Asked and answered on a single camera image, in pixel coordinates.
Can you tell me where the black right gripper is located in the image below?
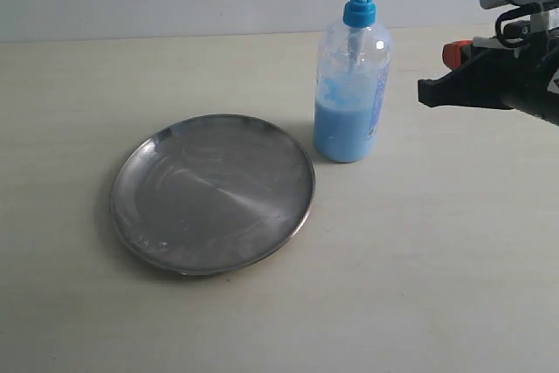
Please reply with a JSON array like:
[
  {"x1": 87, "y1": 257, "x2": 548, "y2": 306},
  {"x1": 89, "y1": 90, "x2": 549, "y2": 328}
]
[{"x1": 418, "y1": 29, "x2": 558, "y2": 125}]

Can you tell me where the blue pump soap bottle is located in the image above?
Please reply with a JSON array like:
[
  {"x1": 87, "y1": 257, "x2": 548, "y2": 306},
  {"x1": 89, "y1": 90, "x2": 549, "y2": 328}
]
[{"x1": 314, "y1": 0, "x2": 393, "y2": 163}]

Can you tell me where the round steel plate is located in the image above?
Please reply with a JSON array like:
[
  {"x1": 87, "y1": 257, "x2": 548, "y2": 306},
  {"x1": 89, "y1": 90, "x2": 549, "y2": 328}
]
[{"x1": 108, "y1": 114, "x2": 315, "y2": 276}]

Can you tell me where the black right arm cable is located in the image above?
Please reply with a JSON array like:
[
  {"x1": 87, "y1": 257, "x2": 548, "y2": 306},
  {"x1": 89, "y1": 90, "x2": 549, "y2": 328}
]
[{"x1": 493, "y1": 4, "x2": 545, "y2": 49}]

